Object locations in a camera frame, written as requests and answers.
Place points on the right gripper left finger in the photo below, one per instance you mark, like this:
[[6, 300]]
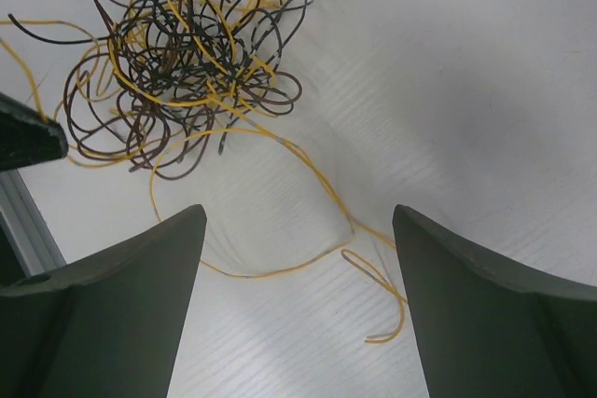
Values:
[[107, 325]]

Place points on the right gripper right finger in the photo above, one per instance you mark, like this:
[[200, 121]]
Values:
[[489, 326]]

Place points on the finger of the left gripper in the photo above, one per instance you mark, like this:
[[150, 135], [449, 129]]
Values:
[[26, 139]]

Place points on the aluminium mounting rail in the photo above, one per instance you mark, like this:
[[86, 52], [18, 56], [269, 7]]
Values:
[[27, 232]]

